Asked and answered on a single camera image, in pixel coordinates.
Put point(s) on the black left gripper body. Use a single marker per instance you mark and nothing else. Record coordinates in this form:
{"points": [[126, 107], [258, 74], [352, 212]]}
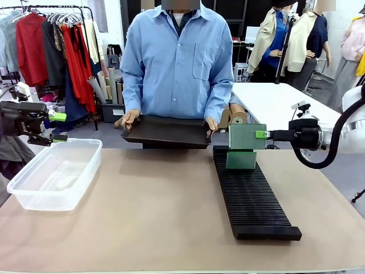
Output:
{"points": [[20, 118]]}

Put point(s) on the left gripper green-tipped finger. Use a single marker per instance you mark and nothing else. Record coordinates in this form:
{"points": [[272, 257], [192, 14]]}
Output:
{"points": [[60, 117], [58, 138]]}

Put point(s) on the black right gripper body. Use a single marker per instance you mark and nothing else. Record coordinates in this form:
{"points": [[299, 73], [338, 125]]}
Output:
{"points": [[306, 134]]}

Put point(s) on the green PCB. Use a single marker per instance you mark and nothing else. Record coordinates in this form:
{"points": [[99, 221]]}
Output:
{"points": [[241, 160], [242, 136]]}

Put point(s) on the black plastic tray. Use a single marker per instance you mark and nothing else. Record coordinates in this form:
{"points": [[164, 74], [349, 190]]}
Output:
{"points": [[165, 132]]}

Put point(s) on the person's left forearm blue sleeve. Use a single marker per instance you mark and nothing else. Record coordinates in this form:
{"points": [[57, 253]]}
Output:
{"points": [[219, 97]]}

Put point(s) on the person's right forearm blue sleeve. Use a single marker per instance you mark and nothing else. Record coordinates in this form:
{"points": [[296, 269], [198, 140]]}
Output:
{"points": [[132, 91]]}

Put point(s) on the person's left hand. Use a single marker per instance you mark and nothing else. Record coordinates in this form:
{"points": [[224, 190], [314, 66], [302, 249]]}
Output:
{"points": [[211, 125]]}

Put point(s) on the person's right hand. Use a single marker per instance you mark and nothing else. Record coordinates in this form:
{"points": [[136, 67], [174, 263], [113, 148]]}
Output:
{"points": [[129, 118]]}

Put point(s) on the navy garment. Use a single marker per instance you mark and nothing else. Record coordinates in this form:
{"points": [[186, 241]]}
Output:
{"points": [[74, 102]]}

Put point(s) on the brown mannequin torso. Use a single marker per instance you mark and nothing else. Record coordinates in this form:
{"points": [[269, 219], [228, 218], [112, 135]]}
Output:
{"points": [[239, 115]]}

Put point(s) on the dark grey cloth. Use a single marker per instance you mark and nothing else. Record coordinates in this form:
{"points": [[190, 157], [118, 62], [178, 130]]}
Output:
{"points": [[14, 154]]}

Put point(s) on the white table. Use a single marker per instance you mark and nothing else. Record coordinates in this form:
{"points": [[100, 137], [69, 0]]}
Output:
{"points": [[271, 100]]}

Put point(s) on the cardboard box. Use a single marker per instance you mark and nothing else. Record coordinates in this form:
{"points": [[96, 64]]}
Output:
{"points": [[224, 122]]}

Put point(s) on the clear plastic box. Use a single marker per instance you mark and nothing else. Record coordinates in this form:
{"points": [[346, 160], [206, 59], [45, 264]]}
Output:
{"points": [[57, 177]]}

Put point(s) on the red dress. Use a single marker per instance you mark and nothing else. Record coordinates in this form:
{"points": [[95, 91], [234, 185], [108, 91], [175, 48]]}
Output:
{"points": [[77, 71]]}

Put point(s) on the beige paper roll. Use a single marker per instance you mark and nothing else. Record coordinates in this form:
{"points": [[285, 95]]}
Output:
{"points": [[102, 84]]}

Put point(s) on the black storage bin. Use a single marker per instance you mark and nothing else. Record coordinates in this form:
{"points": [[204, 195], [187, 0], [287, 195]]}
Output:
{"points": [[114, 112]]}

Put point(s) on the black garment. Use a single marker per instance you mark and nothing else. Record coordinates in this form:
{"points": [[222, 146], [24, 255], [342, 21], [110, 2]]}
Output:
{"points": [[54, 57]]}

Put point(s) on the tall grey paper roll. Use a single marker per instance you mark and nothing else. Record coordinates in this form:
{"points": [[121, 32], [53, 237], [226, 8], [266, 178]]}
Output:
{"points": [[112, 85]]}

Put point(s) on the white crate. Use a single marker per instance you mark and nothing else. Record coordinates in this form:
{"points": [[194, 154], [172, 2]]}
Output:
{"points": [[241, 72]]}

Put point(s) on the red shirt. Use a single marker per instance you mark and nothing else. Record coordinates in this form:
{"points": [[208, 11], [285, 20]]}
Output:
{"points": [[31, 48]]}

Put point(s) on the black slotted PCB rack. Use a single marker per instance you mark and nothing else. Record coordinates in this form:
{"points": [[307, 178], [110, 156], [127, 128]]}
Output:
{"points": [[251, 205]]}

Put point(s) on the grey garment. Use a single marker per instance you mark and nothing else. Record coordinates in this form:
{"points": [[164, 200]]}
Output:
{"points": [[8, 42]]}

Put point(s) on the cream garment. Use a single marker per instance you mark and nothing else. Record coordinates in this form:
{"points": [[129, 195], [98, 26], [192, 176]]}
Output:
{"points": [[91, 42]]}

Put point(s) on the black tripod leg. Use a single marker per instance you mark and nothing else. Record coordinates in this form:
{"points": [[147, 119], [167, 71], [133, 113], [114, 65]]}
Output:
{"points": [[359, 195]]}

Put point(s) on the yellow garment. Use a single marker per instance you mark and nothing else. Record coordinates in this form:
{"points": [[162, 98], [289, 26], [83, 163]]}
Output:
{"points": [[360, 65]]}

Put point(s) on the black tripod pole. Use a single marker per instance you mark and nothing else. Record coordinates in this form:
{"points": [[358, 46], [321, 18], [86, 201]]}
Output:
{"points": [[285, 48]]}

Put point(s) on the mannequin cream and navy top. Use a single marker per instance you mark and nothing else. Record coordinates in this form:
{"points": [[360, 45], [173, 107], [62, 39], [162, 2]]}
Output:
{"points": [[302, 42]]}

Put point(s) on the mannequin beige jacket blue shirt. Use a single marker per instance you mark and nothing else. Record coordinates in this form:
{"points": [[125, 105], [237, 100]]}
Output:
{"points": [[268, 37]]}

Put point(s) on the person torso blue shirt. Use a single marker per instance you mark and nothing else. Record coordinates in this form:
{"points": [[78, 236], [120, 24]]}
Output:
{"points": [[178, 71]]}

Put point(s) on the mannequin pink sweater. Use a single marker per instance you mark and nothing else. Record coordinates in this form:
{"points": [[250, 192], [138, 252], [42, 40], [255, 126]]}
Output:
{"points": [[352, 40]]}

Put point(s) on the black clothes rack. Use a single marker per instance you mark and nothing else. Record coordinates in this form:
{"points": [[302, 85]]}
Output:
{"points": [[71, 6]]}

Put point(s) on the right arm white wrist camera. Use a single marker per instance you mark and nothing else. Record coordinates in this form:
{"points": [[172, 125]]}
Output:
{"points": [[301, 107]]}

